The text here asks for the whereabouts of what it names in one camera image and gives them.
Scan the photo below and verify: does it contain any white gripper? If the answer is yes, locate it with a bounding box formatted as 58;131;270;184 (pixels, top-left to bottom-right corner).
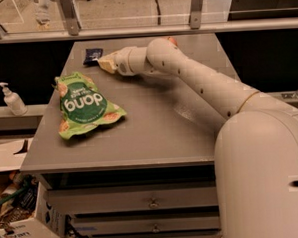
98;47;135;76

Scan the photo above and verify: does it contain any dark blue rxbar wrapper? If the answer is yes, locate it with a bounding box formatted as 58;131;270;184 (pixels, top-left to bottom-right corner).
83;48;103;66

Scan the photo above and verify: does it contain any green chip bag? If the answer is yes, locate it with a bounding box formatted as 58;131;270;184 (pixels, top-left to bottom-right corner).
55;72;127;139

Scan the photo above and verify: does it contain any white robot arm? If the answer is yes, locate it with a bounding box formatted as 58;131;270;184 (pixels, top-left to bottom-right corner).
98;38;298;238

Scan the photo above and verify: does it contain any red apple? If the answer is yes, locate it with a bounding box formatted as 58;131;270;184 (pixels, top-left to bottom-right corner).
167;37;177;46

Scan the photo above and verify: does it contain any white pump bottle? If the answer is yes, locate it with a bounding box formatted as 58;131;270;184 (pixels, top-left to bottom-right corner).
0;82;27;116

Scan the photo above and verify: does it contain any flat white cardboard sheet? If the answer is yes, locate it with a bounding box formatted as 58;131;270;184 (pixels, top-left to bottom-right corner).
0;138;32;172

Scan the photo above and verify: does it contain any top drawer knob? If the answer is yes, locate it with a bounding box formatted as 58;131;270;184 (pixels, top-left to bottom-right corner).
148;198;160;209

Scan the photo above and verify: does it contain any drawer knob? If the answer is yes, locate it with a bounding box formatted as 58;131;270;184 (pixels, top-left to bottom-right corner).
148;198;160;209
152;225;161;234

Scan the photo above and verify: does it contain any middle drawer knob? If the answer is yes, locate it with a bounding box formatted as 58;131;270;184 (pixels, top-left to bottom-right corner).
152;225;161;234

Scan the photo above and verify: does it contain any white cardboard box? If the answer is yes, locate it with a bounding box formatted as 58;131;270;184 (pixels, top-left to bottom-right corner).
0;183;65;238

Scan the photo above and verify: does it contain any black floor cable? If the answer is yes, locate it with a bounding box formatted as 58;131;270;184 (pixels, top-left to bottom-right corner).
121;0;162;28

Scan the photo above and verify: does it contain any metal railing post right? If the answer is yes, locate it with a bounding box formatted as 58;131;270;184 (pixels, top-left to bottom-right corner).
189;0;203;30

